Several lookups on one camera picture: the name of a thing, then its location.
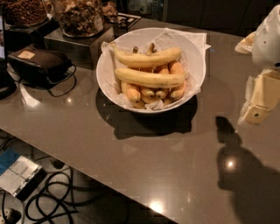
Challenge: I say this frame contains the dark metal stand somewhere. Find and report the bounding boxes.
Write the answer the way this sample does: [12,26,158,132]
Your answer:
[45,24,115,70]

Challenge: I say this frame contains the white paper liner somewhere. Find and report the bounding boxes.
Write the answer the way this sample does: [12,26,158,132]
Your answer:
[100,27,212,111]

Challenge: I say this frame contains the long yellow banana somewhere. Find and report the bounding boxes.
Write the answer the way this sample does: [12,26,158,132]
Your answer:
[110,42,182,68]
[115,67,186,88]

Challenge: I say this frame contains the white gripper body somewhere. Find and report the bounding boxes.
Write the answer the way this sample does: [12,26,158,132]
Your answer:
[252,5,280,70]

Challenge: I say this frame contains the black headset case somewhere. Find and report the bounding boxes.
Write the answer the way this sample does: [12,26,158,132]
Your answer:
[8,45,74,89]

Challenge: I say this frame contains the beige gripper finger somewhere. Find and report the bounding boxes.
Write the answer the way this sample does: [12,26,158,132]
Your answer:
[235,31,256,54]
[241,69,280,125]

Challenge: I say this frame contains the black cable on table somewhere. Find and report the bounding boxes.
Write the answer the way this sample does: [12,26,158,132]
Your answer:
[20,64,78,98]

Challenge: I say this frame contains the white bowl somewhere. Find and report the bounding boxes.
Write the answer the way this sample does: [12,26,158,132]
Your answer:
[95,27,207,114]

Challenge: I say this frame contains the black floor cables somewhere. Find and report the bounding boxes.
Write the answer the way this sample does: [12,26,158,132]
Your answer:
[0,136,130,224]

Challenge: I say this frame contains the black monitor base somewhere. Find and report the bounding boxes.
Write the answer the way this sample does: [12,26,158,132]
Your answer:
[0,6,17,100]

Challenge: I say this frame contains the silver box on floor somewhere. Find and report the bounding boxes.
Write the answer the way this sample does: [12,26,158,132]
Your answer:
[0,151,46,201]

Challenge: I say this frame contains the glass jar of brown cereal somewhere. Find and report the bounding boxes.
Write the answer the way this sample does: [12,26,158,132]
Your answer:
[0,0,47,26]

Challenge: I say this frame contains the glass jar of granola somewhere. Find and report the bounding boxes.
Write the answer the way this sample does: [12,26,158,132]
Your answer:
[51,0,104,38]

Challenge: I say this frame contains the bunch of small bananas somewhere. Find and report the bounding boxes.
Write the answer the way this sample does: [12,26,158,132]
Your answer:
[116,44,187,109]

